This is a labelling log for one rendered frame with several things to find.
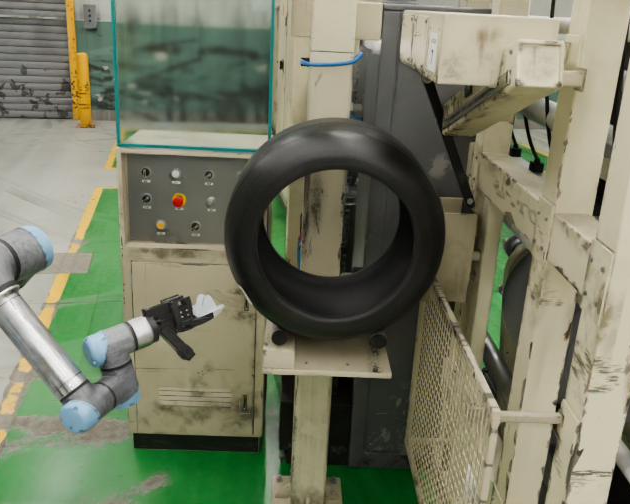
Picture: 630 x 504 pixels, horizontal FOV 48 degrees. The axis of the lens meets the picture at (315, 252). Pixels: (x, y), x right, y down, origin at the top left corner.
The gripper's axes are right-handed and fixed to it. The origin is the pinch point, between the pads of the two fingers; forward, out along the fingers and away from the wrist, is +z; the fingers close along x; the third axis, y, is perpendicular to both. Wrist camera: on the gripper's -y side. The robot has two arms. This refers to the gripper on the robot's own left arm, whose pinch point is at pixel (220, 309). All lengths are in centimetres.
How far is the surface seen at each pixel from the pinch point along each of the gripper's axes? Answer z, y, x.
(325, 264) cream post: 50, -4, 21
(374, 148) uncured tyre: 40, 31, -27
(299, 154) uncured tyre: 24.1, 34.4, -17.0
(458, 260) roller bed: 79, -11, -9
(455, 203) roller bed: 94, 4, 2
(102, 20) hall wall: 327, 237, 833
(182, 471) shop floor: 9, -81, 94
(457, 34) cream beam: 40, 52, -60
